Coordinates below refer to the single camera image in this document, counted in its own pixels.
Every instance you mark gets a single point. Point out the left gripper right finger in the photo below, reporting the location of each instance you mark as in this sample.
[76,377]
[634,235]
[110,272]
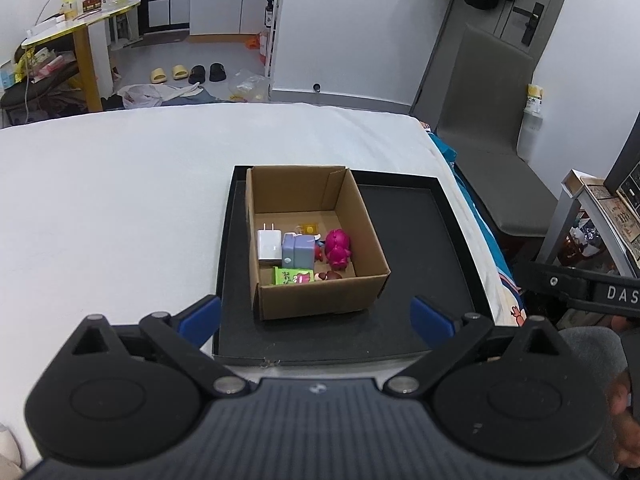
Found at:
[452,341]

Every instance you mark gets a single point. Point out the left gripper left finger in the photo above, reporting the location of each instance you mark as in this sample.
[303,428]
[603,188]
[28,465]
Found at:
[178,340]

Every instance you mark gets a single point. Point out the green toy box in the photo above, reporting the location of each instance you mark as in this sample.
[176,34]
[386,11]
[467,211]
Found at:
[286,276]

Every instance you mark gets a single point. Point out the girl figurine pink dress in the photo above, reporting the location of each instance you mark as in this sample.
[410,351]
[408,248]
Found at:
[328,275]

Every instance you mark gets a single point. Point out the lavender cube toy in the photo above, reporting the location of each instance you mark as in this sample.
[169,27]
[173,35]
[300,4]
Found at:
[298,251]

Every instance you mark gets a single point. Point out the magenta dinosaur toy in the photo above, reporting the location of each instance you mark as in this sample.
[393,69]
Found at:
[337,249]

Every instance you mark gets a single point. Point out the brown cardboard box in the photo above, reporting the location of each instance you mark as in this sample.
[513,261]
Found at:
[313,200]

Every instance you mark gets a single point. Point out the person's right hand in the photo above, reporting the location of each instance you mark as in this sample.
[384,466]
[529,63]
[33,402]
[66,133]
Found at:
[626,428]

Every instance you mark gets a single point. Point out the blue patterned sheet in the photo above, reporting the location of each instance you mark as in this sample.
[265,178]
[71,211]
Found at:
[513,313]

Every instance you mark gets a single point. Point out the black tray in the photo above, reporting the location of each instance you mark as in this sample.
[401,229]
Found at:
[428,257]

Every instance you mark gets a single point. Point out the shelf with pictures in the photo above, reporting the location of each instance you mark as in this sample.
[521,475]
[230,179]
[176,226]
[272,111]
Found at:
[612,205]

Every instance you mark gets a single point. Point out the grey chair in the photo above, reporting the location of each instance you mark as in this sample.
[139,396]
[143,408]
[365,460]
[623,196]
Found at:
[481,118]

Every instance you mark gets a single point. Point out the yellow-capped bottle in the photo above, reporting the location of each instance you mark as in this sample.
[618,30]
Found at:
[534,97]

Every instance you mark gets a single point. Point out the yellow slipper left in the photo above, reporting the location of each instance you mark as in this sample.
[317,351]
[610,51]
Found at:
[158,76]

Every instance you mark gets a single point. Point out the yellow slipper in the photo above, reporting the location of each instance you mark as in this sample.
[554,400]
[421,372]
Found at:
[179,72]
[158,76]

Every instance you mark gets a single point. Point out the black slipper left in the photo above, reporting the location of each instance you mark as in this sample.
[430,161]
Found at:
[197,75]

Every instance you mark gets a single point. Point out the black slipper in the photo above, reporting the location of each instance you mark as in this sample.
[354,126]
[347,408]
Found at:
[217,73]
[197,75]

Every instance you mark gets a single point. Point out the yellow slipper right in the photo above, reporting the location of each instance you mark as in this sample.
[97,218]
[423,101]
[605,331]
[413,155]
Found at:
[179,72]

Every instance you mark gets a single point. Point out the black slipper right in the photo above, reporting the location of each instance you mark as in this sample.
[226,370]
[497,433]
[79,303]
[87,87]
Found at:
[217,73]

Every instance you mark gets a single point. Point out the yellow side table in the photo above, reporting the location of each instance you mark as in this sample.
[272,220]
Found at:
[78,29]

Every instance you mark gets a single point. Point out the grey door with handle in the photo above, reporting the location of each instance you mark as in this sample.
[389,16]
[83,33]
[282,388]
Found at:
[524,24]

